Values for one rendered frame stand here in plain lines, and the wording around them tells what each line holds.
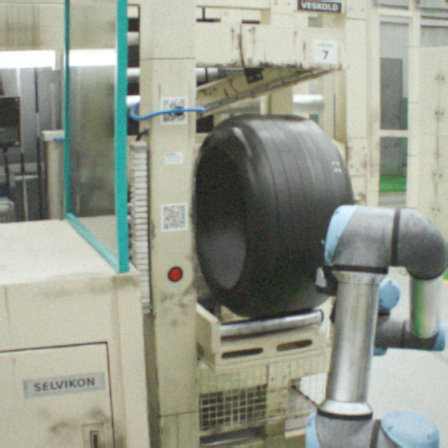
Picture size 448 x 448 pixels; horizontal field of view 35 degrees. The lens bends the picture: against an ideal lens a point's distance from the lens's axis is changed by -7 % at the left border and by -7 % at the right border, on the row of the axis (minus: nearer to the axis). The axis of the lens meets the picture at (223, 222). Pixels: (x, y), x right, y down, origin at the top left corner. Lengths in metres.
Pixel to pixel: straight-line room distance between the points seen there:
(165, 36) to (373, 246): 0.89
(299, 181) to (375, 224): 0.58
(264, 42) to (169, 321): 0.93
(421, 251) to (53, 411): 0.75
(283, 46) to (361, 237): 1.13
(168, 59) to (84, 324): 0.94
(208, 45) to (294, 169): 0.56
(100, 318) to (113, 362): 0.09
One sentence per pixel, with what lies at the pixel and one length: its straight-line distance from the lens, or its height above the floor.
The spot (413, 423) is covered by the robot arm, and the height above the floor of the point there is 0.94.
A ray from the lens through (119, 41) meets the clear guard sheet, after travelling 1.22.
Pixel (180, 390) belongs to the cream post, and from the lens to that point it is 2.19.
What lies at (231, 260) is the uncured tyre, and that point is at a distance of 2.44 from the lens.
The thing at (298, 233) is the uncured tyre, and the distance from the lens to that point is 1.94.
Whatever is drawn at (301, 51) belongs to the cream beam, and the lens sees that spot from 2.45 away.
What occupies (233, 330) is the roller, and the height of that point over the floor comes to 0.90.
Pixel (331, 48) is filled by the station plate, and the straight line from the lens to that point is 2.50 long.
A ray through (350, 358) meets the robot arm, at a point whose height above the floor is 1.07.
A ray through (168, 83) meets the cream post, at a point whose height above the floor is 1.59.
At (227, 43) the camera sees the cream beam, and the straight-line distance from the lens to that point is 2.33.
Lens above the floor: 1.59
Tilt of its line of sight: 11 degrees down
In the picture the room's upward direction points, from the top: straight up
